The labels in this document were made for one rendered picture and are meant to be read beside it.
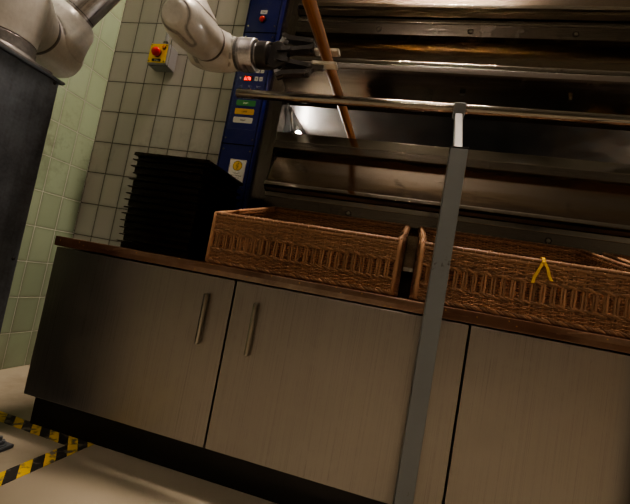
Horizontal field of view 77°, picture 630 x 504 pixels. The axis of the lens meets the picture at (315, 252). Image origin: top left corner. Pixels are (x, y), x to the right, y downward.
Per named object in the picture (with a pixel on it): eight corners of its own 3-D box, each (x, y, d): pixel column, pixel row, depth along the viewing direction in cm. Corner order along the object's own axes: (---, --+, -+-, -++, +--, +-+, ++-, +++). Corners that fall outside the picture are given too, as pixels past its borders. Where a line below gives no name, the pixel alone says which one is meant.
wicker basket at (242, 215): (260, 272, 162) (273, 206, 164) (399, 297, 148) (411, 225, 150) (200, 261, 115) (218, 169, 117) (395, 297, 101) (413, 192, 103)
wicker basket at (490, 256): (406, 298, 148) (418, 225, 149) (574, 329, 135) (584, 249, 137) (409, 299, 100) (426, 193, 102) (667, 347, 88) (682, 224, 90)
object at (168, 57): (155, 72, 185) (159, 51, 186) (174, 73, 183) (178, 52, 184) (145, 62, 178) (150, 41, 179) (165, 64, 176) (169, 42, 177)
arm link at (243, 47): (242, 77, 119) (261, 78, 118) (230, 60, 110) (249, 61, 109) (248, 49, 120) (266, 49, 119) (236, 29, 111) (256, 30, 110)
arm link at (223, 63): (244, 79, 121) (224, 63, 108) (199, 76, 124) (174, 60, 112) (248, 42, 120) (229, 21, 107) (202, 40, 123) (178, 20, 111)
